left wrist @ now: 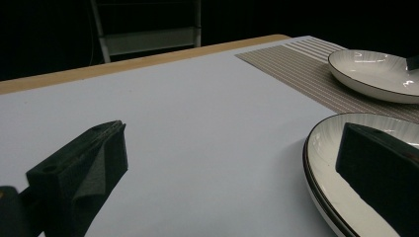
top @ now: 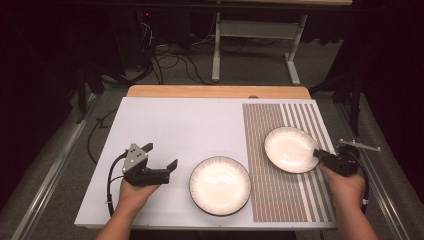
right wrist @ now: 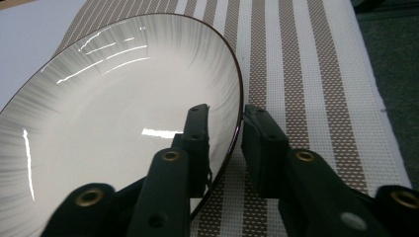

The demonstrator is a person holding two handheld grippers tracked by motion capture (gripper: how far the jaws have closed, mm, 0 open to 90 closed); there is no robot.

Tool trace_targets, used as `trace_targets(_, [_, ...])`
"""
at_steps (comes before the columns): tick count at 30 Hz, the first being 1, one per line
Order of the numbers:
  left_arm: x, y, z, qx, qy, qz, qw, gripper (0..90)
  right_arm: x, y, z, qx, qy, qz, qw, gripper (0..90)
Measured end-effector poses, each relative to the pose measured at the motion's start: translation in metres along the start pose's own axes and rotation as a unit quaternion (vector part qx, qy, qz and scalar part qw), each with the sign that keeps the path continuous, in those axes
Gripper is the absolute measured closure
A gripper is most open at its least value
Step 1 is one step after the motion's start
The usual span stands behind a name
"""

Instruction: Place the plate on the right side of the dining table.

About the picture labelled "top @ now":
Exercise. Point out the striped placemat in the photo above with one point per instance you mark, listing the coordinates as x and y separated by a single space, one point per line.
266 186

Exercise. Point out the dark metal stand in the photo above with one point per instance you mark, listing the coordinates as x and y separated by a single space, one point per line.
81 96
356 100

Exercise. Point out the white-framed desk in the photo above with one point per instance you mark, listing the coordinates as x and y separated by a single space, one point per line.
256 29

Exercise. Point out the white board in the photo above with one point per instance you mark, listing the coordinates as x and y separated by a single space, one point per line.
173 126

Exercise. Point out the white plate with dark rim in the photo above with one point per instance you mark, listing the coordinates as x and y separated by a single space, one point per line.
220 186
290 150

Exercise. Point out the wooden table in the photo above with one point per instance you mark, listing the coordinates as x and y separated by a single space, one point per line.
200 91

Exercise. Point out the black equipment with red light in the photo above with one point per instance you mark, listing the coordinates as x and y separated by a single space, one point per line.
146 14

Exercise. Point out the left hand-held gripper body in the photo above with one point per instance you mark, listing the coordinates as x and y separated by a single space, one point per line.
135 163

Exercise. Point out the person's left hand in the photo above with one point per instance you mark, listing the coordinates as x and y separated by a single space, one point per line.
135 198

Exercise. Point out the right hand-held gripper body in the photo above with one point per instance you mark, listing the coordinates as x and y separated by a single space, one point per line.
343 163

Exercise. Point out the person's right hand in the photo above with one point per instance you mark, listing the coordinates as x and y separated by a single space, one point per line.
346 191

